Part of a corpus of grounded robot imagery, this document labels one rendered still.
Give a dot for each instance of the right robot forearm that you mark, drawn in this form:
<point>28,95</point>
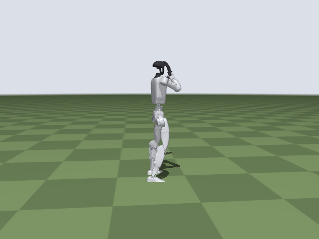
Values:
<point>174,80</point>

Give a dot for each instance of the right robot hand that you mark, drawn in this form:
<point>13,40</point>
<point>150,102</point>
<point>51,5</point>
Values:
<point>168,68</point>

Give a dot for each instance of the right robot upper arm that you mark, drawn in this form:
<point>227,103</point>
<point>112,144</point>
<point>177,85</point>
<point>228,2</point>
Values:
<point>166,82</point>

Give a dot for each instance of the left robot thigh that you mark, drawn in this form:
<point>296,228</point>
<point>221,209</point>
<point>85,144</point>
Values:
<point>154,143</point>

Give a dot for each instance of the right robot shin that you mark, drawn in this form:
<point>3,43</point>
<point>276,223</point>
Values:
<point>158,160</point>

